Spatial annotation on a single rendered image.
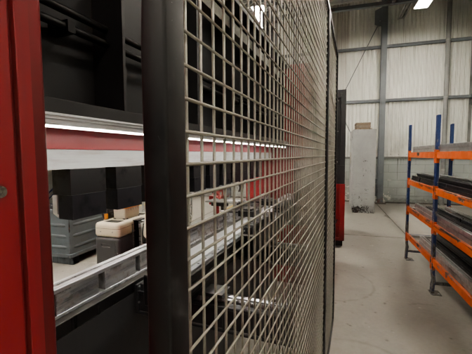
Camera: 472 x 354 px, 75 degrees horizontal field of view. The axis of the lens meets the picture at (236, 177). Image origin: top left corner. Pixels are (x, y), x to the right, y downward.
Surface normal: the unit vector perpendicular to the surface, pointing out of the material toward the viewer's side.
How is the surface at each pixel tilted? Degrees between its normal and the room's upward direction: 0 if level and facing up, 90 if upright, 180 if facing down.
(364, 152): 90
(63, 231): 90
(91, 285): 90
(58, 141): 90
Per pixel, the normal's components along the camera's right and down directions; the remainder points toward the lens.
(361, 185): -0.29, 0.07
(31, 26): 0.93, 0.02
